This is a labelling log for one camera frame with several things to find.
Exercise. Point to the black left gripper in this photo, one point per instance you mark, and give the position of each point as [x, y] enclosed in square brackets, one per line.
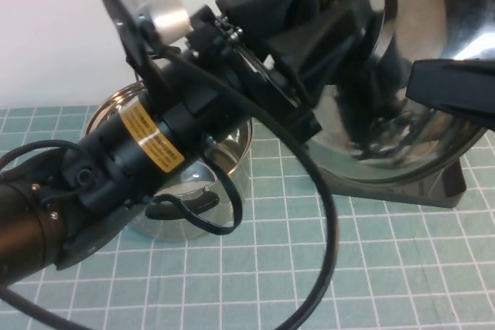
[247, 75]

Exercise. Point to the stainless steel lid black knob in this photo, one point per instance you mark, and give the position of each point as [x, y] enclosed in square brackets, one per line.
[425, 144]

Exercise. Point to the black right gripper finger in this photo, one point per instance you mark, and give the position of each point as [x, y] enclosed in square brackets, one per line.
[456, 82]

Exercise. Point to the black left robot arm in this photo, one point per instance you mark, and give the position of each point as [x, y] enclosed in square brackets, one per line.
[23, 222]

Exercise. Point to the green white grid tablecloth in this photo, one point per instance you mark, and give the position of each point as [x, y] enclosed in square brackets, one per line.
[386, 268]

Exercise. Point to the black left camera mount bracket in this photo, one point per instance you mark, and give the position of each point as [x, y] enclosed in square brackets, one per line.
[131, 44]

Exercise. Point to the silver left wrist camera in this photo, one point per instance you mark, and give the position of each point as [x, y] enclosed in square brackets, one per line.
[166, 17]

